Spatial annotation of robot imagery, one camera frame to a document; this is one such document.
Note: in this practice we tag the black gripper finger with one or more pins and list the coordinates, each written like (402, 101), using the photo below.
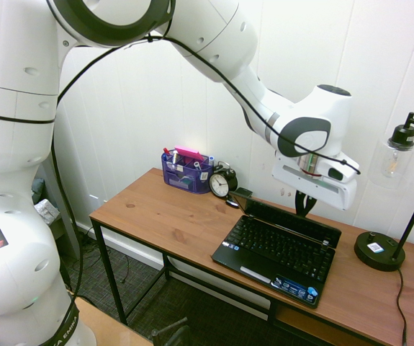
(311, 204)
(300, 203)

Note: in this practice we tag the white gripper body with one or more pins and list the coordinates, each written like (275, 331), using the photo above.
(311, 187)

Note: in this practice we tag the black netbook laptop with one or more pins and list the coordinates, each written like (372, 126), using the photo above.
(282, 252)

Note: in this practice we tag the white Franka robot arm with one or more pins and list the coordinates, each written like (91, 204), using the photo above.
(12, 144)

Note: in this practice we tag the black desk lamp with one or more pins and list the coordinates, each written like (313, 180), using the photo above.
(379, 250)

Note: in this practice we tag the round analog alarm clock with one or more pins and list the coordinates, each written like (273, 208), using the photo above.
(219, 184)

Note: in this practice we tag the blue capped marker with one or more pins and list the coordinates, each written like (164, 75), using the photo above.
(211, 159)

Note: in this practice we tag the white barcode label sticker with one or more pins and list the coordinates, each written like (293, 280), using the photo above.
(204, 175)

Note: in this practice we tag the green card in drawer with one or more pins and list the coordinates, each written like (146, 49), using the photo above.
(185, 179)

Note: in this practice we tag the pink sticky note pad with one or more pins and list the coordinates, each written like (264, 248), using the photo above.
(188, 152)

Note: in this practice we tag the blue mesh desk organizer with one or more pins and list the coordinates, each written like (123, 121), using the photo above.
(178, 180)

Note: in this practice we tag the wooden desk lower shelf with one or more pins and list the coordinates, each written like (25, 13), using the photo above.
(311, 329)

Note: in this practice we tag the white marker pen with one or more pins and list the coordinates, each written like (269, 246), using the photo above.
(175, 157)

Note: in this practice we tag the white paper card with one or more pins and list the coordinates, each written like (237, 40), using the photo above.
(170, 166)

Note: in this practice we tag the red pen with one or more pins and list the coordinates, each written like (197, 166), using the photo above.
(166, 150)

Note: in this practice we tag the light wooden robot table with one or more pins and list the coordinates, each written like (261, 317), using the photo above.
(113, 328)

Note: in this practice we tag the grey side table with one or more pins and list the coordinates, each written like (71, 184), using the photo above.
(64, 223)

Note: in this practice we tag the crumpled silver foil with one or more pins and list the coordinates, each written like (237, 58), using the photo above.
(47, 212)

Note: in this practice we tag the dark green cloth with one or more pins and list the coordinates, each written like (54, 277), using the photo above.
(37, 189)

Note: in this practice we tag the wooden desk with metal frame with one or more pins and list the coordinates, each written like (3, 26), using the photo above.
(109, 270)

